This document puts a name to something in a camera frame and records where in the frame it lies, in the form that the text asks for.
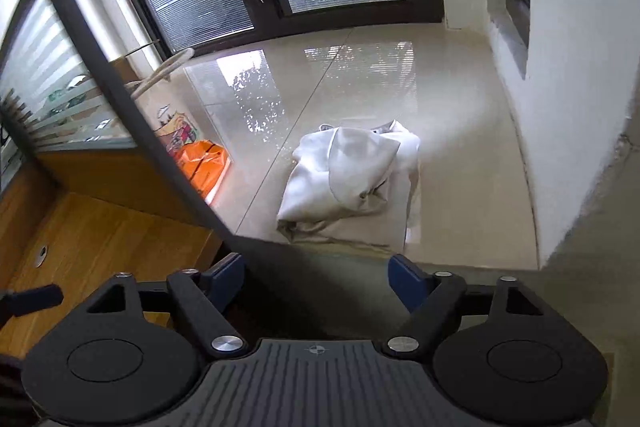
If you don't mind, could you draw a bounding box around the printed tote bag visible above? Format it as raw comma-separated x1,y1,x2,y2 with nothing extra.
107,39,201,155

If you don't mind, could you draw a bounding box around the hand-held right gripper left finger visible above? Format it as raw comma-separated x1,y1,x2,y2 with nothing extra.
85,253,247,358

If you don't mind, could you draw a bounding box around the cream garment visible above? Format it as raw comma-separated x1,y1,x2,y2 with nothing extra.
276,119,422,253

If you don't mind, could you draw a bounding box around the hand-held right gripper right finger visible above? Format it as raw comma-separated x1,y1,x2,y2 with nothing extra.
382,254,547,360

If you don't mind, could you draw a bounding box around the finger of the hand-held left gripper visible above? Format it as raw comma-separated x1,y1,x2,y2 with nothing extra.
0,284,64,319

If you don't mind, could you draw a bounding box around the orange bag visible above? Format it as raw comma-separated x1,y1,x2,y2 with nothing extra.
167,139,232,202

